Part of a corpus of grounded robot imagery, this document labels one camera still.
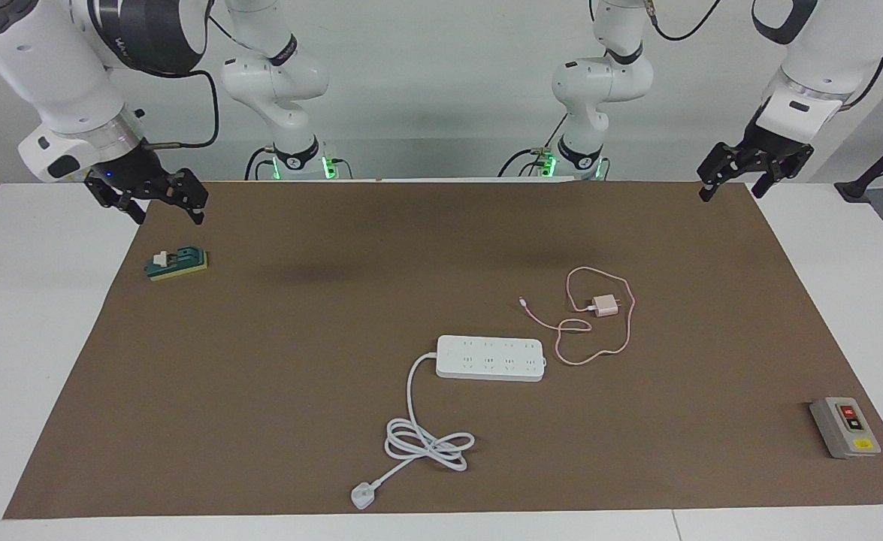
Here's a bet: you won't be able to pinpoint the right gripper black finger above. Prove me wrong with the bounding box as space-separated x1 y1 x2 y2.
83 173 147 226
175 168 210 226

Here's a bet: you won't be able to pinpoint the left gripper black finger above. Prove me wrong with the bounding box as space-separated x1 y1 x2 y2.
696 141 738 203
749 154 795 199

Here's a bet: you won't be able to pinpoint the pink charging cable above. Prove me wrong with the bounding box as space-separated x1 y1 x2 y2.
518 266 637 367

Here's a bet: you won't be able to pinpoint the white power strip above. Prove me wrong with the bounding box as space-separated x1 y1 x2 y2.
436 335 547 382

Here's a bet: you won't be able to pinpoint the black stand with angled pole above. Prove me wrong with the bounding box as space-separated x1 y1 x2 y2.
834 120 883 203

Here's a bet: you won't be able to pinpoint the brown table mat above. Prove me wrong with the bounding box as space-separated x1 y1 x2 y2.
3 180 883 520

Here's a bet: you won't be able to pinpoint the black right base cables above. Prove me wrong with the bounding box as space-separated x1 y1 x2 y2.
243 147 280 181

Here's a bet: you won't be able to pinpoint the black base cables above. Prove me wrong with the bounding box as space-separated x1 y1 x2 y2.
243 147 280 181
497 113 571 179

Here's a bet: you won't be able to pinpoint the green knife switch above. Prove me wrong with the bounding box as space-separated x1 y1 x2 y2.
144 246 210 283

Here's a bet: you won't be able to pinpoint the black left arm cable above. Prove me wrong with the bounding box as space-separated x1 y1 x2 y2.
640 0 724 42

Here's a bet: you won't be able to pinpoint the black left base cables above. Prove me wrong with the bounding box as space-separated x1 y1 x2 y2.
497 113 571 179

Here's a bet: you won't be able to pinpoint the grey on-off switch box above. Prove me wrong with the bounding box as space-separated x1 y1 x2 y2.
809 396 882 460

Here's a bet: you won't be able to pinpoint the white power cord with plug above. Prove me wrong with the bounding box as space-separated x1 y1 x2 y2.
350 353 476 511

